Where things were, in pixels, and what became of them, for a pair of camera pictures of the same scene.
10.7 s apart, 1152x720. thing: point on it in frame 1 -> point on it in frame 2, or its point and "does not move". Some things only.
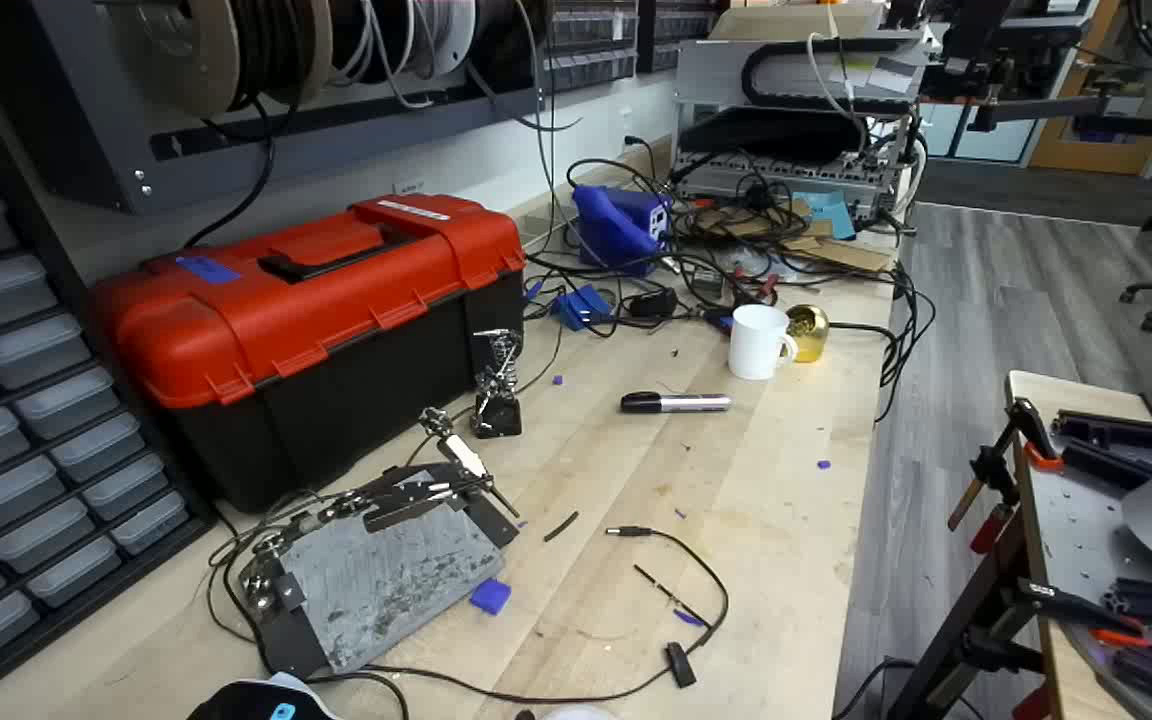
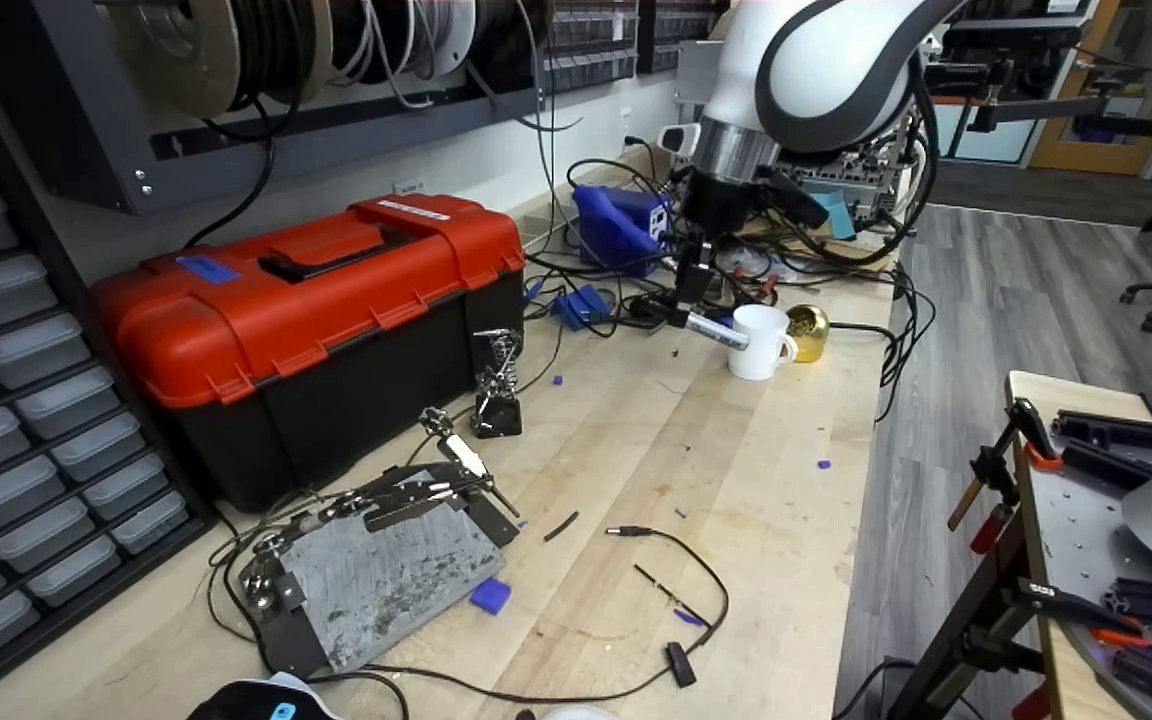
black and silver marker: (653, 403) -> (705, 327)
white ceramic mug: (759, 340) does not move
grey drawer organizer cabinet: (52, 500) does not move
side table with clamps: (1097, 523) does not move
